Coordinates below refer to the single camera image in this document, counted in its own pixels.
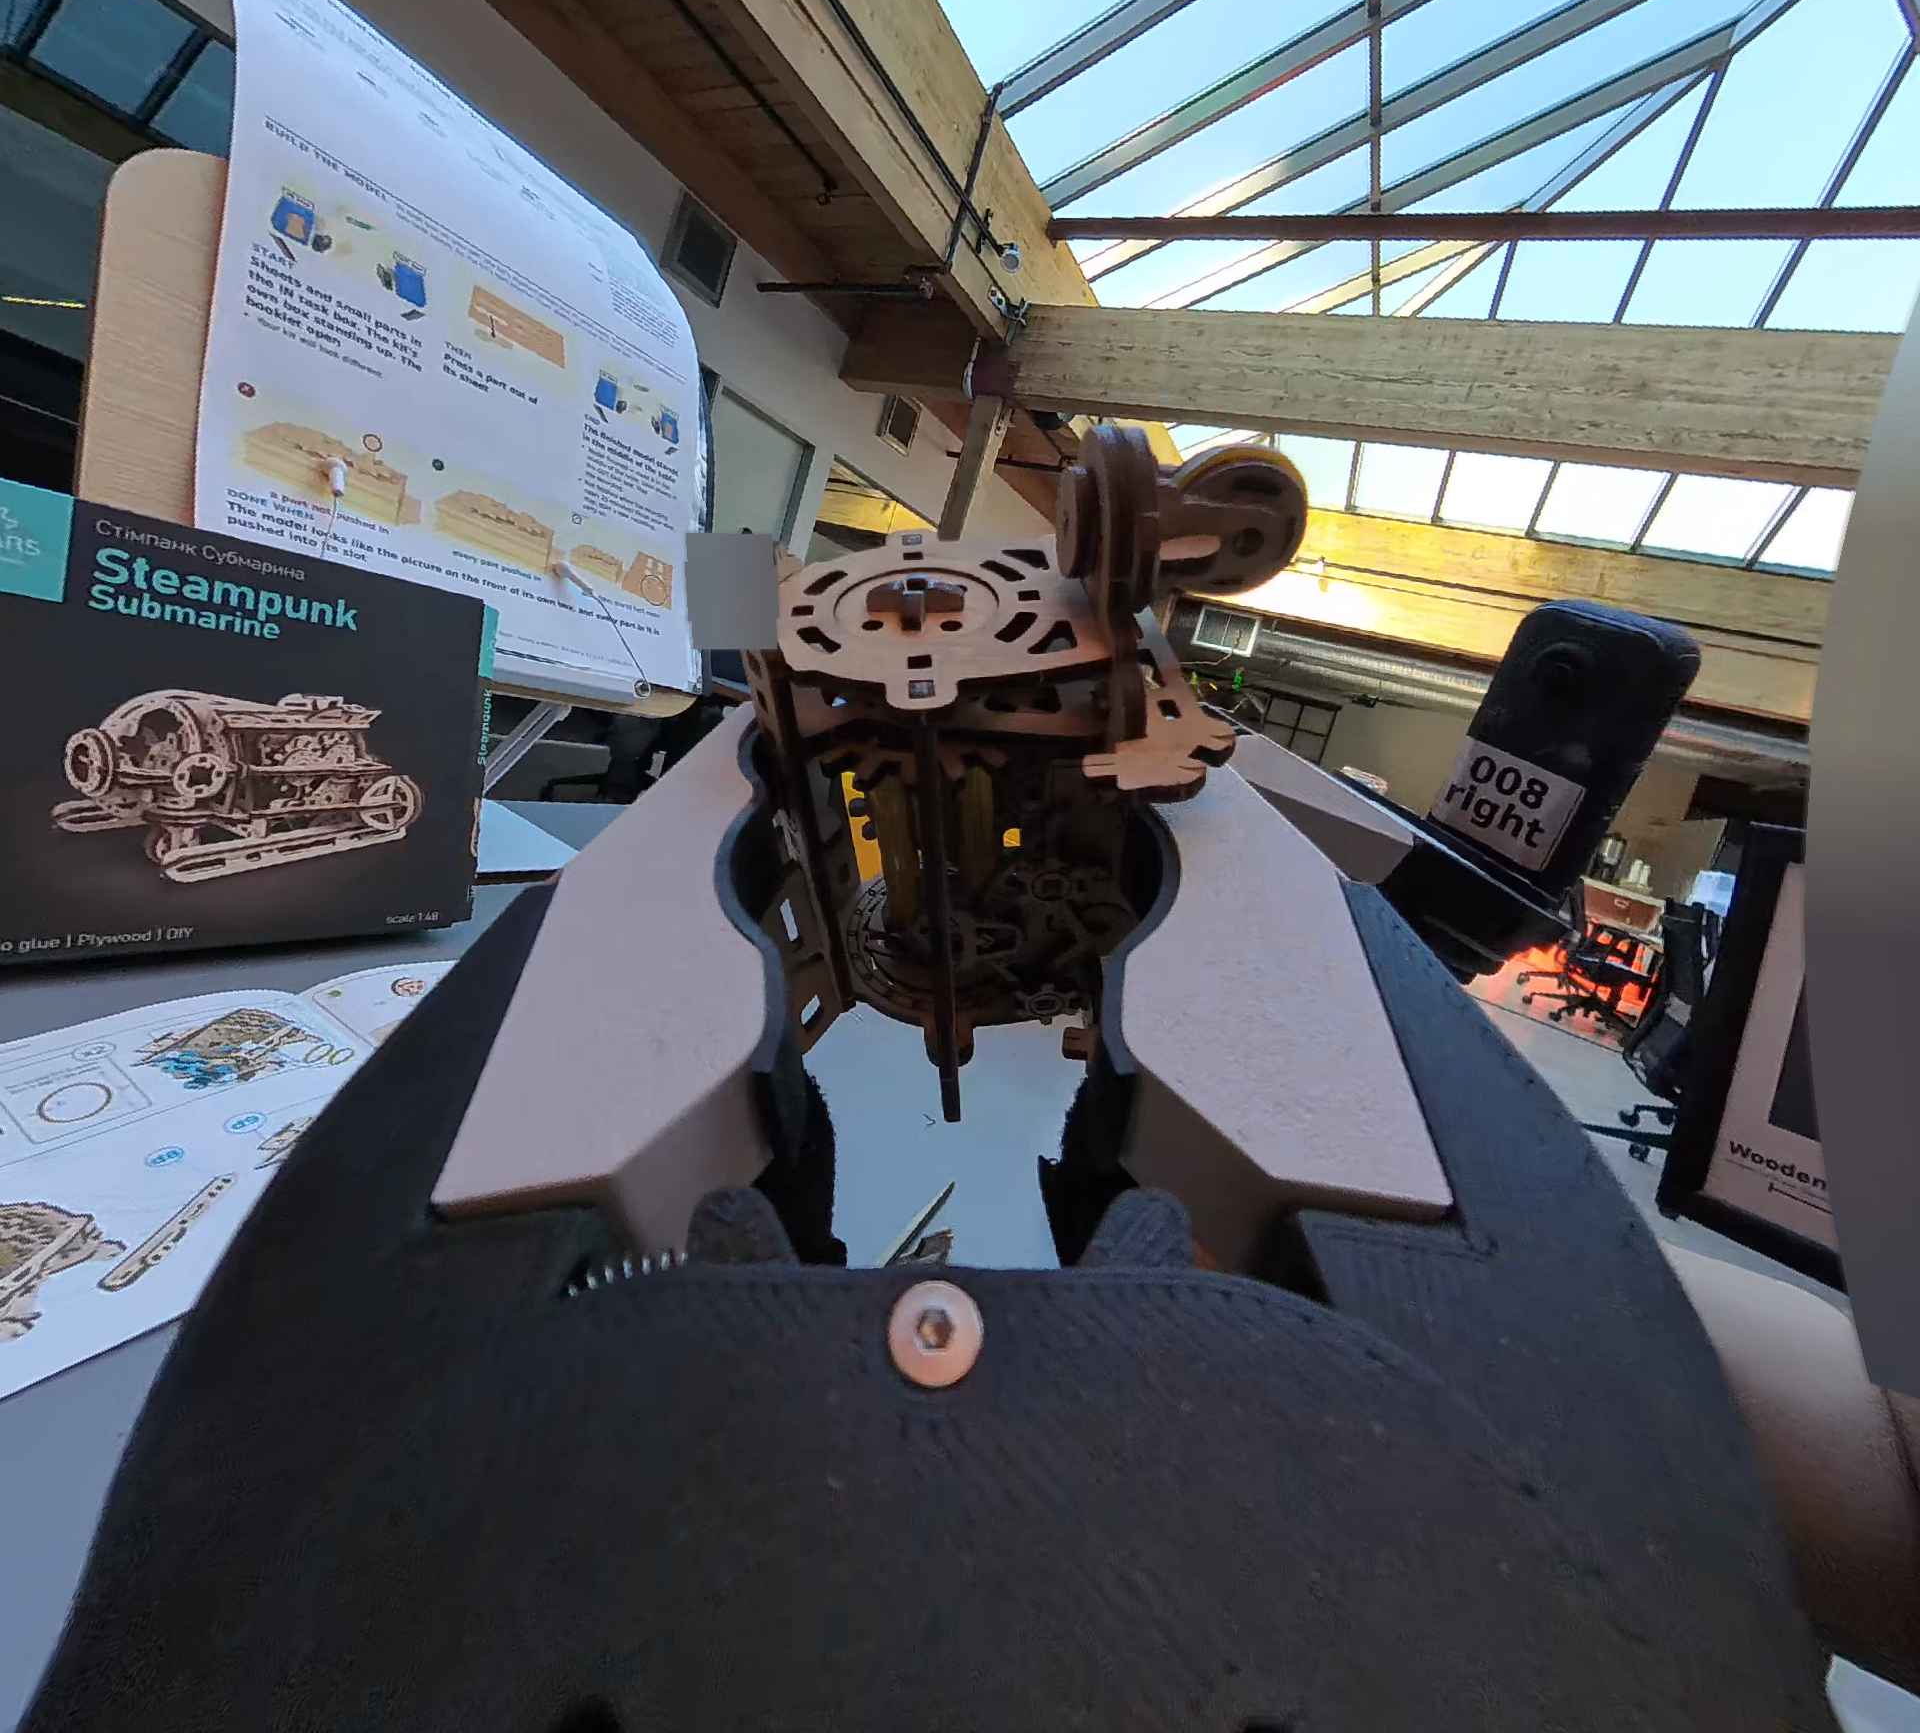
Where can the open assembly booklet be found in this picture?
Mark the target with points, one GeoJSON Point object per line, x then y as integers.
{"type": "Point", "coordinates": [119, 1163]}

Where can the person's right forearm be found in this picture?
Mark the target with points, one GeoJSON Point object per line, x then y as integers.
{"type": "Point", "coordinates": [1800, 1463]}

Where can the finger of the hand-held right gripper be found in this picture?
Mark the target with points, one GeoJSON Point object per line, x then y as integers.
{"type": "Point", "coordinates": [1336, 818]}

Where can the black model kit box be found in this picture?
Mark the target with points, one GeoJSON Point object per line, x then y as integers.
{"type": "Point", "coordinates": [227, 865]}

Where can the wooden document stand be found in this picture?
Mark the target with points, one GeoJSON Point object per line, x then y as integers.
{"type": "Point", "coordinates": [151, 340]}

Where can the black framed tag sign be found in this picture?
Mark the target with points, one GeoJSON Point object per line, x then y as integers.
{"type": "Point", "coordinates": [1726, 1086]}

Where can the black office chair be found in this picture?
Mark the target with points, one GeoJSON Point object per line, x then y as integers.
{"type": "Point", "coordinates": [1570, 984]}
{"type": "Point", "coordinates": [1658, 1043]}

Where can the brown wooden submarine model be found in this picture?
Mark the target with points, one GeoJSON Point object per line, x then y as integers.
{"type": "Point", "coordinates": [931, 654]}

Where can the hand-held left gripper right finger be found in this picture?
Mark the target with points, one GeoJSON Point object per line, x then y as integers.
{"type": "Point", "coordinates": [1274, 1030]}

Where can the thin wooden strip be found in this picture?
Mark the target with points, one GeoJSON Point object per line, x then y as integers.
{"type": "Point", "coordinates": [920, 1226]}

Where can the small grey wall vent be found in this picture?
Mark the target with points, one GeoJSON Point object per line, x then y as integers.
{"type": "Point", "coordinates": [899, 422]}

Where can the white printed instruction sheet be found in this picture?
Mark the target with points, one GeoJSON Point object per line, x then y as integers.
{"type": "Point", "coordinates": [453, 415]}

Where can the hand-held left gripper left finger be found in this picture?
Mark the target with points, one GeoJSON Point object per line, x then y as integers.
{"type": "Point", "coordinates": [616, 1011]}

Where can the large grey wall vent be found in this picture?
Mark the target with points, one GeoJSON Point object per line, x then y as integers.
{"type": "Point", "coordinates": [698, 249]}

